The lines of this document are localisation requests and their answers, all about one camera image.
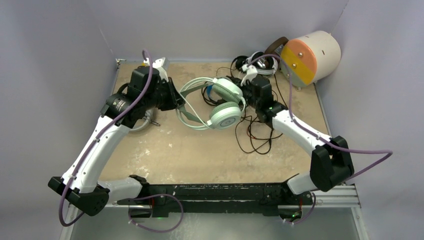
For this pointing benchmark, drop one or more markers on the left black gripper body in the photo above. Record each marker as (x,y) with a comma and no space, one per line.
(162,98)

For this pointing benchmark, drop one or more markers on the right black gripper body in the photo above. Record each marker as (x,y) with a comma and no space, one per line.
(253,101)

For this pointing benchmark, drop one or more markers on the white grey headphones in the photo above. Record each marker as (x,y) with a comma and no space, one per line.
(148,120)

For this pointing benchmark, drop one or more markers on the mint green headphones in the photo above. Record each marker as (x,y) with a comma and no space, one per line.
(225,96)

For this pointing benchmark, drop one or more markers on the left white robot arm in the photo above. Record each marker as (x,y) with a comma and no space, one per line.
(80,184)

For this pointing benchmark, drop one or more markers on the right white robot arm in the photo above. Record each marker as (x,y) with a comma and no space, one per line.
(330,164)

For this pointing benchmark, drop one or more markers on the white black headphones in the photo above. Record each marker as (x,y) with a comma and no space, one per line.
(265,66)

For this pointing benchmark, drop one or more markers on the black blue headphones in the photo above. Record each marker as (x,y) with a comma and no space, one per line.
(206,96)

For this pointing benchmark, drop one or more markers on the small black on-ear headphones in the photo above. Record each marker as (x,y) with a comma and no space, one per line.
(237,64)

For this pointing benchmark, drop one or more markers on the brown headphones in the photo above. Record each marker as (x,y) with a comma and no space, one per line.
(277,46)

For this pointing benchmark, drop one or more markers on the round pastel drawer cabinet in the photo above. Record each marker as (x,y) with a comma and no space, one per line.
(309,58)

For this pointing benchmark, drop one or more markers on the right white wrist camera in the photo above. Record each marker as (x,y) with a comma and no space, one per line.
(250,73)

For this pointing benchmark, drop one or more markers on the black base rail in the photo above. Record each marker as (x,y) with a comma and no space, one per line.
(272,199)

